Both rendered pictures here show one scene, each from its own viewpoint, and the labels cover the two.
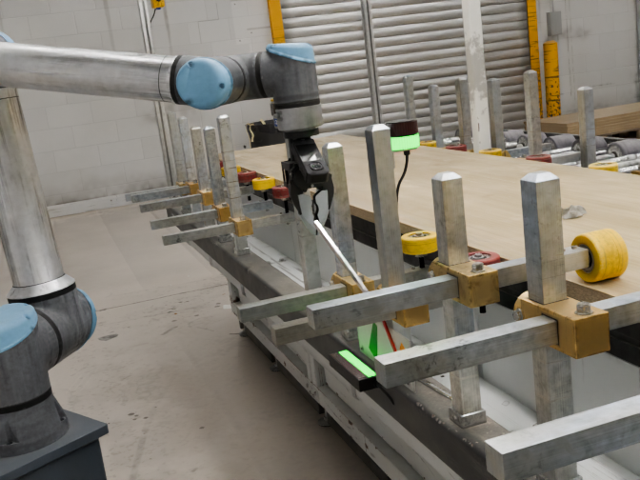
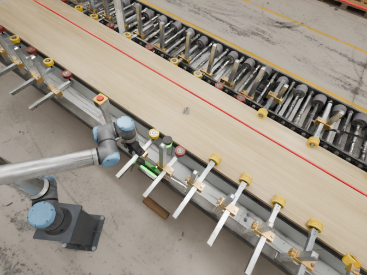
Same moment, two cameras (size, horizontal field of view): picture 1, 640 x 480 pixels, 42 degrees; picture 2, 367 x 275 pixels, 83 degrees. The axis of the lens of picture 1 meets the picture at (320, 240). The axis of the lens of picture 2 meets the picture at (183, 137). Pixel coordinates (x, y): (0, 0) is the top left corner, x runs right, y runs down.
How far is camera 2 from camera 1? 1.40 m
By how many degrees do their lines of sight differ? 57
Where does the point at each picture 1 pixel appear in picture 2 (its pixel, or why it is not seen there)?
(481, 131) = (121, 24)
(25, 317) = (51, 209)
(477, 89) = (118, 9)
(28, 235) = (30, 186)
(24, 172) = not seen: hidden behind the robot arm
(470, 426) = not seen: hidden behind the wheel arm
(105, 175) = not seen: outside the picture
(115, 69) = (74, 167)
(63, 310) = (51, 191)
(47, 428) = (69, 220)
